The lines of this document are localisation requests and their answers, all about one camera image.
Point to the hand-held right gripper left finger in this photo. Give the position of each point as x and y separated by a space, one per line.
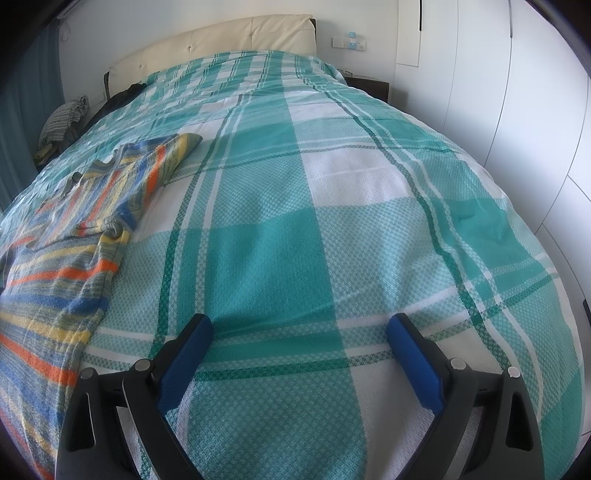
184 364

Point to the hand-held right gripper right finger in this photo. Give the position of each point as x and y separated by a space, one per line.
413 364

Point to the striped knit sweater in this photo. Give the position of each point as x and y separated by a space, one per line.
69 277

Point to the pile of clothes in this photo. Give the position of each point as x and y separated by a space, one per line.
60 120

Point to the teal checked blanket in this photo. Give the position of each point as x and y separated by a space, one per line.
323 230

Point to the black garment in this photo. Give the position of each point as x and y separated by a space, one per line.
120 99

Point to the dark wooden nightstand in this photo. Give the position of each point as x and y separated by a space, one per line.
369 87

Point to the white wardrobe doors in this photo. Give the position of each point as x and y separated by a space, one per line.
485 92

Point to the teal curtain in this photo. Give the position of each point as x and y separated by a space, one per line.
27 115

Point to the cream padded headboard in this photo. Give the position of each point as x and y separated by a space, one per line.
207 46

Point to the white wall socket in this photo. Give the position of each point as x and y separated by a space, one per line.
348 44

